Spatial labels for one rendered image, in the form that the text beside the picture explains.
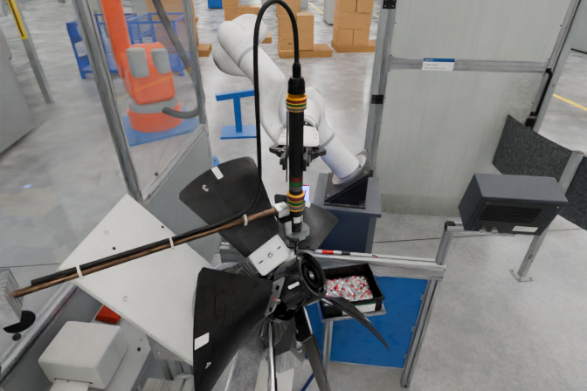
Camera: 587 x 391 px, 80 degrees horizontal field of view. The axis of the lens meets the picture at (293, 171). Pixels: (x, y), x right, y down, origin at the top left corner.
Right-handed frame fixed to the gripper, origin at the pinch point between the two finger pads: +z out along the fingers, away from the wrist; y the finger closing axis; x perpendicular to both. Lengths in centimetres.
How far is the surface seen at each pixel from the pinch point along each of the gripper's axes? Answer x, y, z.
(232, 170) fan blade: -6.6, 16.6, -5.1
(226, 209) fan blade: -12.6, 16.4, 3.3
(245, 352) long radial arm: -35.2, 8.3, 25.1
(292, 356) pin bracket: -52, -1, 15
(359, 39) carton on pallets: -120, -62, -825
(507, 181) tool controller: -23, -67, -36
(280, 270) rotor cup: -24.4, 2.2, 10.6
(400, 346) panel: -117, -46, -36
